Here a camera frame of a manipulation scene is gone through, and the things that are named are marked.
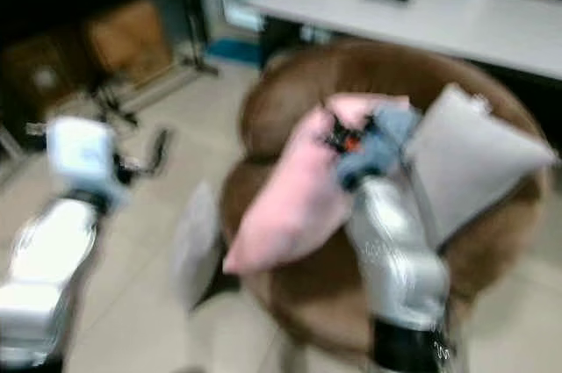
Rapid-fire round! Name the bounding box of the brown round sofa chair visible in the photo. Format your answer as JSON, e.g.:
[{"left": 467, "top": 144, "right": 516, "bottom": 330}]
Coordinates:
[{"left": 218, "top": 39, "right": 550, "bottom": 361}]

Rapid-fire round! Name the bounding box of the dark brown cardboard box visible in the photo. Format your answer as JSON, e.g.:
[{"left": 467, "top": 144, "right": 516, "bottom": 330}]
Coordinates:
[{"left": 4, "top": 35, "right": 93, "bottom": 111}]

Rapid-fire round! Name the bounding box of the pink pillow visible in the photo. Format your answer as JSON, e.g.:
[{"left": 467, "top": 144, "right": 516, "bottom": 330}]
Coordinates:
[{"left": 222, "top": 94, "right": 409, "bottom": 276}]

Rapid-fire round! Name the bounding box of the black metal shelf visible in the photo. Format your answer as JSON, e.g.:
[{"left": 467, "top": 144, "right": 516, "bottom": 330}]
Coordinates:
[{"left": 0, "top": 0, "right": 212, "bottom": 141}]

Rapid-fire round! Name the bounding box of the white pillow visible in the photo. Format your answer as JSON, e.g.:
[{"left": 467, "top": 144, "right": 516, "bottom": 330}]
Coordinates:
[{"left": 171, "top": 182, "right": 220, "bottom": 308}]

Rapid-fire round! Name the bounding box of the light grey square pillow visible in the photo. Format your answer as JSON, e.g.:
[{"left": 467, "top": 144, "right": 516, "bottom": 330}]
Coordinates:
[{"left": 404, "top": 83, "right": 558, "bottom": 247}]

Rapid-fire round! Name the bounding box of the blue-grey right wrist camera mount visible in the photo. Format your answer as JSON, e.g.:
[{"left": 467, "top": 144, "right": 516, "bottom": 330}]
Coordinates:
[{"left": 337, "top": 105, "right": 422, "bottom": 191}]

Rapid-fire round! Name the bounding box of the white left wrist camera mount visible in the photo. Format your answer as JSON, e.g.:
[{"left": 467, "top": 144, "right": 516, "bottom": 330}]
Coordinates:
[{"left": 47, "top": 117, "right": 126, "bottom": 191}]

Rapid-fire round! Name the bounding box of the white long table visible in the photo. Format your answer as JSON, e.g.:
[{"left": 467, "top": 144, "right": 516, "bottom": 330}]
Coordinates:
[{"left": 250, "top": 0, "right": 562, "bottom": 80}]

